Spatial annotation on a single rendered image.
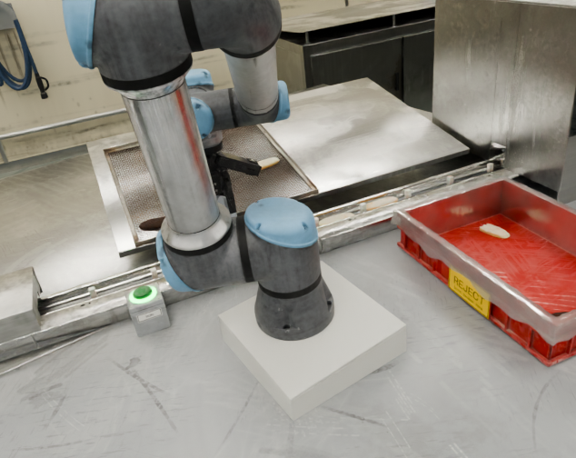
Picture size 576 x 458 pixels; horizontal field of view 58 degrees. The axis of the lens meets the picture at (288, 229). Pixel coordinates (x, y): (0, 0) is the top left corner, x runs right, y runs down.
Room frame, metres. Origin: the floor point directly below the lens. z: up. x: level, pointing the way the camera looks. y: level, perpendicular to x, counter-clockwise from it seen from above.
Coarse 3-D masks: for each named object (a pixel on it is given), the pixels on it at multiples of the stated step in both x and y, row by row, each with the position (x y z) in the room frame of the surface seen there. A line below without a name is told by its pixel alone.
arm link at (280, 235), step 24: (240, 216) 0.79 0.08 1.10; (264, 216) 0.76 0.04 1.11; (288, 216) 0.76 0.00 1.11; (312, 216) 0.77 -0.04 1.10; (240, 240) 0.74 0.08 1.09; (264, 240) 0.73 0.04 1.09; (288, 240) 0.72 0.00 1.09; (312, 240) 0.74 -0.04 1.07; (264, 264) 0.72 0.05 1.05; (288, 264) 0.72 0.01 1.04; (312, 264) 0.74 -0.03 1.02; (288, 288) 0.72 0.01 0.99
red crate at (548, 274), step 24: (504, 216) 1.14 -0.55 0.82; (408, 240) 1.03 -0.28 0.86; (456, 240) 1.06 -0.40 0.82; (480, 240) 1.05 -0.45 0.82; (504, 240) 1.03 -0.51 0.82; (528, 240) 1.02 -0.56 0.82; (432, 264) 0.93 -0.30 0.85; (504, 264) 0.94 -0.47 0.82; (528, 264) 0.93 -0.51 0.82; (552, 264) 0.91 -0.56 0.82; (528, 288) 0.85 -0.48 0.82; (552, 288) 0.84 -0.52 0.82; (552, 312) 0.77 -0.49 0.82; (528, 336) 0.68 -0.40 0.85; (552, 360) 0.64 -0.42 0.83
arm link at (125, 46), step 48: (96, 0) 0.62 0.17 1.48; (144, 0) 0.62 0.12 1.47; (96, 48) 0.62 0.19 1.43; (144, 48) 0.62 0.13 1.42; (192, 48) 0.64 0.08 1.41; (144, 96) 0.65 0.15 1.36; (144, 144) 0.68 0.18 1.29; (192, 144) 0.69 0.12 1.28; (192, 192) 0.70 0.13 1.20; (192, 240) 0.71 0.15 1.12; (192, 288) 0.73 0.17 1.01
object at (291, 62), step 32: (384, 0) 4.24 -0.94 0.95; (416, 0) 3.82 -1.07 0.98; (288, 32) 3.46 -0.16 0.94; (320, 32) 3.32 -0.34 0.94; (352, 32) 3.20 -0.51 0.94; (384, 32) 3.15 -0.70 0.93; (416, 32) 3.23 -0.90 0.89; (288, 64) 3.20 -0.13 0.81; (320, 64) 3.00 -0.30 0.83; (352, 64) 3.07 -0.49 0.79; (384, 64) 3.15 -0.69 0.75; (416, 64) 3.22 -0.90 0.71; (416, 96) 3.22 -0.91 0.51
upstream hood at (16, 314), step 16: (16, 272) 1.01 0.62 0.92; (32, 272) 1.00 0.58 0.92; (0, 288) 0.95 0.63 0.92; (16, 288) 0.94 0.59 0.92; (32, 288) 0.94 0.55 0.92; (0, 304) 0.89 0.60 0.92; (16, 304) 0.88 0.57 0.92; (32, 304) 0.88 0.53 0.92; (0, 320) 0.84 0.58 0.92; (16, 320) 0.85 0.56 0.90; (32, 320) 0.86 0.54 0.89; (0, 336) 0.84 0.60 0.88; (16, 336) 0.85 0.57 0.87
